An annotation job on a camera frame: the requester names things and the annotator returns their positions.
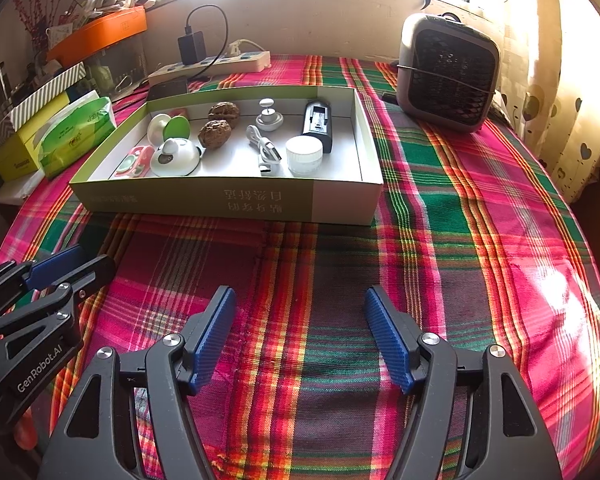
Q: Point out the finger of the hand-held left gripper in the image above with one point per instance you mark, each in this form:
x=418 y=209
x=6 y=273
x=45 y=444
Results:
x=50 y=266
x=97 y=270

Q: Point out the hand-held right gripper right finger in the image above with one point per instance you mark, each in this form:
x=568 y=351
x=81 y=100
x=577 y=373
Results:
x=387 y=340

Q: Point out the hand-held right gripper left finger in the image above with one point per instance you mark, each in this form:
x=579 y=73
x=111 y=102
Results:
x=212 y=340

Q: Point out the pink case with teal disc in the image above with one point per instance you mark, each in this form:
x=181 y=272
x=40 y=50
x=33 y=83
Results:
x=130 y=164

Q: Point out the white round gadget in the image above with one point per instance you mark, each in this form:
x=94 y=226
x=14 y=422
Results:
x=180 y=160

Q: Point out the green white cardboard box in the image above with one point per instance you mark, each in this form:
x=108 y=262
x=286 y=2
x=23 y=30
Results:
x=240 y=200

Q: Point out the green white spool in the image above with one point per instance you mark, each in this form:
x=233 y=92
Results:
x=180 y=127

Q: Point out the brown walnut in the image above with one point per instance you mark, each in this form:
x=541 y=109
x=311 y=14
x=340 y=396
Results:
x=214 y=135
x=224 y=112

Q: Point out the small white jar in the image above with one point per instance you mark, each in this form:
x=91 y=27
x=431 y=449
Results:
x=304 y=157

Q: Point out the black rectangular device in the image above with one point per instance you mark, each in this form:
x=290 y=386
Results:
x=325 y=135

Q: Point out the white knob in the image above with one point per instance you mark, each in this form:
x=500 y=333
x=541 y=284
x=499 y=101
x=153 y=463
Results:
x=269 y=120

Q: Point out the flat white box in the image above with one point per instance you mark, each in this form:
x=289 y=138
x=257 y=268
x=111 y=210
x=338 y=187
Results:
x=20 y=190

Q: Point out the pink green plaid tablecloth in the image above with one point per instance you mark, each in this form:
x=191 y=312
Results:
x=430 y=260

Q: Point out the yellow cardboard box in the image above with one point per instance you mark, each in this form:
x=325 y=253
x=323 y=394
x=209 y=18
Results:
x=15 y=160

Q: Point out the green tissue pack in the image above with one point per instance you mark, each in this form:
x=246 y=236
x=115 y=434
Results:
x=80 y=135

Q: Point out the grey striped box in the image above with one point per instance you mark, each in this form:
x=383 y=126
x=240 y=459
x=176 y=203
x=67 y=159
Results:
x=45 y=92

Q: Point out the small blue box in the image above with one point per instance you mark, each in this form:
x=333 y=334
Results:
x=77 y=92

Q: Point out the black smartphone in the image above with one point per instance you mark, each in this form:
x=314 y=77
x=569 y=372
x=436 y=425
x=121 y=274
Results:
x=167 y=89

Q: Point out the clear plastic container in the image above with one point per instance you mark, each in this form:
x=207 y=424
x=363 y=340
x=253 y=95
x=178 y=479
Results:
x=125 y=60

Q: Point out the orange box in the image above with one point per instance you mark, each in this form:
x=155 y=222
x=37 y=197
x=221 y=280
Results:
x=105 y=30

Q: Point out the black charger adapter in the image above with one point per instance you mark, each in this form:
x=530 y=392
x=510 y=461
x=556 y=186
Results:
x=190 y=47

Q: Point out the white power strip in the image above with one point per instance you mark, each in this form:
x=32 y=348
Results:
x=245 y=62

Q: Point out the red flower branches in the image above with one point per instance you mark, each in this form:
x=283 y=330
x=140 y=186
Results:
x=30 y=10

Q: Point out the small grey desk fan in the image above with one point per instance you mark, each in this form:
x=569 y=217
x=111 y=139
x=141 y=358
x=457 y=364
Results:
x=450 y=75

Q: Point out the heart print curtain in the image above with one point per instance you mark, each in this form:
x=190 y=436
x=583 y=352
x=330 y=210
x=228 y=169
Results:
x=555 y=110

